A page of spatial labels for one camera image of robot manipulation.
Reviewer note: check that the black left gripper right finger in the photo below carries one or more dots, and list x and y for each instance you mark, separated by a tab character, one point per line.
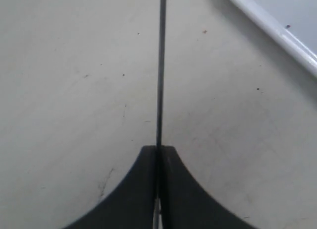
184	203

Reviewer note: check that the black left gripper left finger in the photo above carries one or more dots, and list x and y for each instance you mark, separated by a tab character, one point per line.
131	204

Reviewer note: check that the thin metal skewer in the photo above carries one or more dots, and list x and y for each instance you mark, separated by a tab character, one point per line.
161	59

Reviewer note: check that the white rectangular plastic tray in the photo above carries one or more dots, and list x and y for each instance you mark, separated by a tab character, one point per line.
291	23

